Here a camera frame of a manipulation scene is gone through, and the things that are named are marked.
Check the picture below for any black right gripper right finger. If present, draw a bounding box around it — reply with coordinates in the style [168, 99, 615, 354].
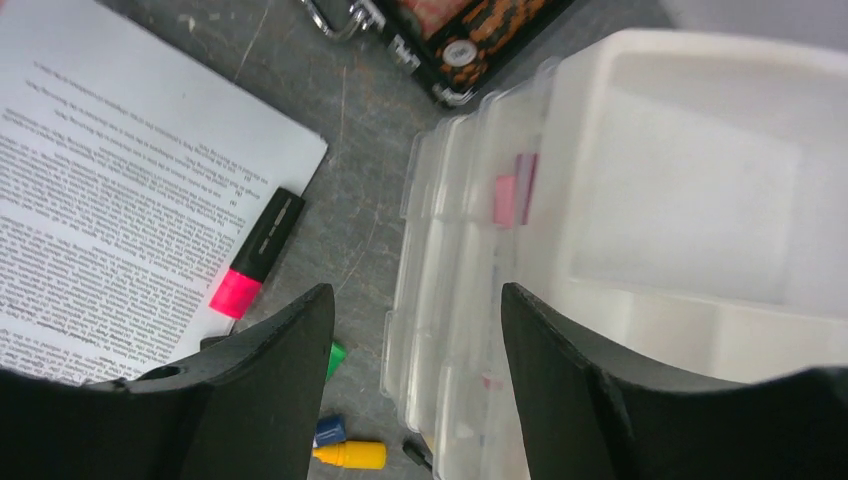
[501, 283, 847, 479]

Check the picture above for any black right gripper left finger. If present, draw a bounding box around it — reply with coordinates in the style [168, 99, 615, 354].
[1, 284, 335, 479]

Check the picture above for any white drawer organizer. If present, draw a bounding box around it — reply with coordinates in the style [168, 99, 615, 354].
[381, 29, 847, 479]

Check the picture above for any white pink-capped marker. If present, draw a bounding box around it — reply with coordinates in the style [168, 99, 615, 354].
[493, 175, 516, 229]

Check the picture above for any blue white cap piece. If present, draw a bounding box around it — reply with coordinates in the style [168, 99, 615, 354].
[312, 414, 347, 449]

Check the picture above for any black green-capped highlighter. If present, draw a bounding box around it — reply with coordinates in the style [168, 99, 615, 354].
[325, 341, 348, 381]

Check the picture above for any black pink-capped highlighter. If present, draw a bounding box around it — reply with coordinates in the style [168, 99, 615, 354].
[209, 188, 305, 320]

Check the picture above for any yellow cap piece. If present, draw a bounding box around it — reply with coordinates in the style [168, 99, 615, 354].
[312, 441, 388, 470]

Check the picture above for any pink clipboard with paper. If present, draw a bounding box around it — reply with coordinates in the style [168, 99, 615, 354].
[1, 1, 328, 385]

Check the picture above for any black poker chip case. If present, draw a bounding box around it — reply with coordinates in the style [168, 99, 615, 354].
[301, 0, 574, 109]

